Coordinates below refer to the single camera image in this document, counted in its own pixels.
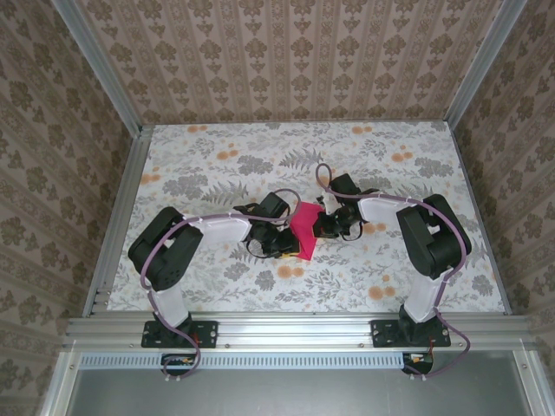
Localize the aluminium side frame rail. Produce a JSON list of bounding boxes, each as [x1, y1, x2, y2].
[[82, 125, 153, 318]]

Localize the pink square paper sheet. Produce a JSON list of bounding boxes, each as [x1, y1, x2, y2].
[[289, 200, 325, 262]]

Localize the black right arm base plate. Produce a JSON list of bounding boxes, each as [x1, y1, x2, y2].
[[371, 319, 452, 349]]

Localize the grey metal sheet panel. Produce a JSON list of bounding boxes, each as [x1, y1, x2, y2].
[[64, 367, 537, 416]]

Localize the grey slotted cable duct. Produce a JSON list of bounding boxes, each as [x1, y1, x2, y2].
[[80, 351, 407, 371]]

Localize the aluminium frame post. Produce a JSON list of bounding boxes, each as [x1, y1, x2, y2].
[[55, 0, 145, 133], [442, 0, 530, 127]]

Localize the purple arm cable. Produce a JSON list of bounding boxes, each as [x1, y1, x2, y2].
[[316, 162, 473, 383], [141, 188, 304, 385]]

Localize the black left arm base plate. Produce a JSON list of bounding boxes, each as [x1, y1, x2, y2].
[[141, 319, 219, 349]]

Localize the black connector with orange wires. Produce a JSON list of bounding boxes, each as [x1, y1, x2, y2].
[[401, 351, 435, 376]]

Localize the aluminium front frame rail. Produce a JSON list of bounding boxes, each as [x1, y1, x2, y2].
[[62, 314, 537, 351]]

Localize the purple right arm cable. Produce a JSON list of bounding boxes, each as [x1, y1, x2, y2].
[[316, 162, 473, 383]]

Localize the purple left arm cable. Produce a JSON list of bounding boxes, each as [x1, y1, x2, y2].
[[141, 188, 304, 385]]

